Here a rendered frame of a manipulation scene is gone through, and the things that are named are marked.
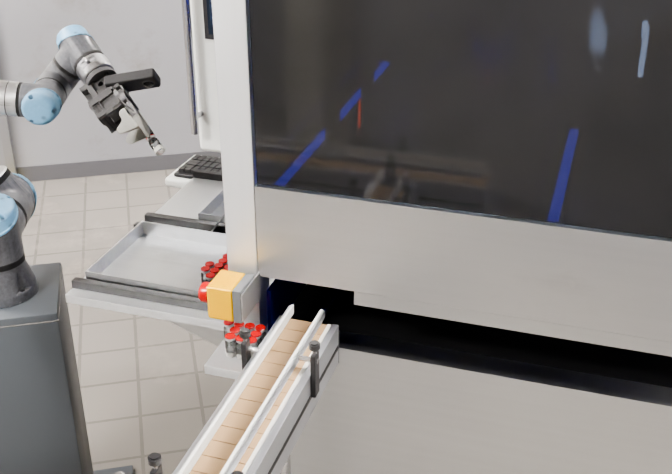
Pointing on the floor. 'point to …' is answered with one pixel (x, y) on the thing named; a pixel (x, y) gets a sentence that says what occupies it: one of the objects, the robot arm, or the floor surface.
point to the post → (237, 125)
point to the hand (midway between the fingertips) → (151, 133)
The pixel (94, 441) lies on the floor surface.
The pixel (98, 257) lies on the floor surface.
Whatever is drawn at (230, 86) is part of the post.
